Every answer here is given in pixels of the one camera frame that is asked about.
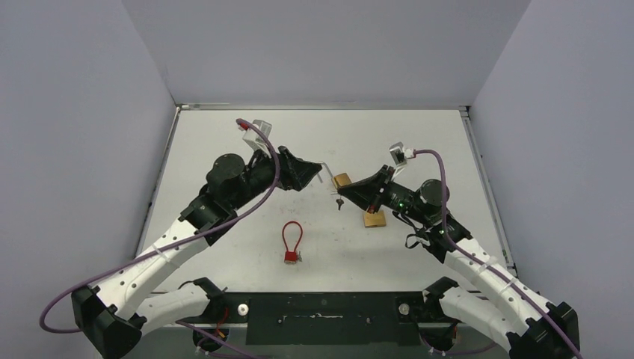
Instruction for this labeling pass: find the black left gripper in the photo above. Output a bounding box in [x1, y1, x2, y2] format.
[230, 142, 321, 211]

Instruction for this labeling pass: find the brass padlock with key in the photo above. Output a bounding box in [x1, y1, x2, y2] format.
[363, 210, 387, 228]

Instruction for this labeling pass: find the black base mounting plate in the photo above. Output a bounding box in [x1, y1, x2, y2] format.
[173, 291, 467, 347]

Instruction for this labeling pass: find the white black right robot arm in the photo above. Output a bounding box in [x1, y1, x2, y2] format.
[337, 165, 580, 358]

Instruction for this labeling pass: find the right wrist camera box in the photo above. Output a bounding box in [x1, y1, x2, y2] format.
[389, 142, 416, 178]

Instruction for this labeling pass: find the brass padlock long shackle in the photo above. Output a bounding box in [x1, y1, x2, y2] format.
[319, 162, 352, 190]

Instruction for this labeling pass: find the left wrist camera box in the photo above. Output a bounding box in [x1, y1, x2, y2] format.
[238, 119, 273, 158]

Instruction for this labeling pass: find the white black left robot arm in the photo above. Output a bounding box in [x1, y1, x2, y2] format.
[71, 146, 322, 358]

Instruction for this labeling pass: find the red cable padlock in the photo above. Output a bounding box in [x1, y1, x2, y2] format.
[281, 221, 304, 266]

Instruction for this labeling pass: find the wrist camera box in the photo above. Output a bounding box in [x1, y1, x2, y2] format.
[238, 119, 273, 158]
[389, 142, 416, 178]

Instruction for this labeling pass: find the aluminium table edge rail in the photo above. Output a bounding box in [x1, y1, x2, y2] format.
[458, 105, 517, 277]

